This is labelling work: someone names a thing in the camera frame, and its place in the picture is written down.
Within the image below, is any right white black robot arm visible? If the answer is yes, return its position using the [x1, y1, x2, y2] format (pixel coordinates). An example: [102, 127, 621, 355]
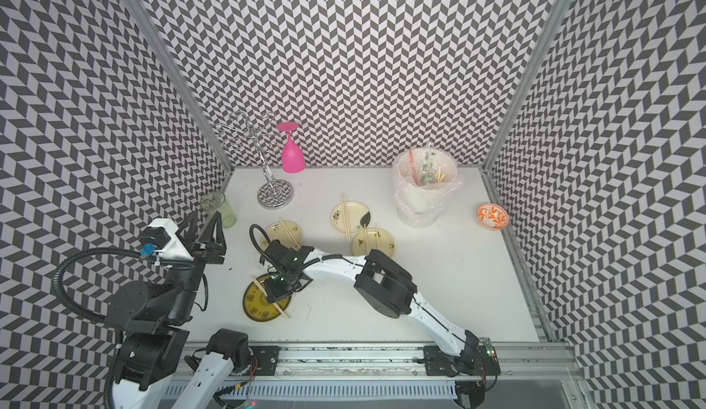
[248, 225, 501, 383]

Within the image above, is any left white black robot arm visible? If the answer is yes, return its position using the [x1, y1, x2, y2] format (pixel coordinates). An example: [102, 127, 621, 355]
[51, 212, 227, 408]

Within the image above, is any green translucent plastic cup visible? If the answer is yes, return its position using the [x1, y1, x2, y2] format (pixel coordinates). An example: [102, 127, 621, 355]
[200, 191, 236, 228]

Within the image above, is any cream plate left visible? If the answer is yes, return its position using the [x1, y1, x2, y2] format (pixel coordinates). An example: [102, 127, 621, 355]
[258, 221, 303, 249]

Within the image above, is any cream plate with dark mark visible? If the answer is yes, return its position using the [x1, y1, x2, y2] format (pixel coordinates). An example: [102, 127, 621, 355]
[330, 201, 371, 234]

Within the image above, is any pink plastic goblet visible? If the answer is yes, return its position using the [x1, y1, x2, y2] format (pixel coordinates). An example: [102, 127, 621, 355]
[277, 122, 306, 174]

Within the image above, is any cream plate centre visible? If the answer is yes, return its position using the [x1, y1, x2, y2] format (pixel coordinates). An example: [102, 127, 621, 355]
[351, 227, 395, 258]

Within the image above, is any white bin with plastic bag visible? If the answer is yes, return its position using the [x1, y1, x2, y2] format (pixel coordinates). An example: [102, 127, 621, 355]
[393, 146, 464, 228]

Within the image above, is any small orange patterned dish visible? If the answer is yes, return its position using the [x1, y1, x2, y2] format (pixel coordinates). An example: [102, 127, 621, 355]
[476, 203, 509, 231]

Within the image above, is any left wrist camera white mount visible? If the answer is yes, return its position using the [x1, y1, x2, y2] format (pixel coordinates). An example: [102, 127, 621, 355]
[138, 218, 193, 262]

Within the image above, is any metal wire cup rack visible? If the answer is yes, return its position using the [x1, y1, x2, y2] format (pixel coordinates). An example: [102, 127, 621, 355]
[216, 111, 294, 211]

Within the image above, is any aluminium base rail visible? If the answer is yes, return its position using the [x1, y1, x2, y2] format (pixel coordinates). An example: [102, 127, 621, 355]
[118, 342, 586, 409]

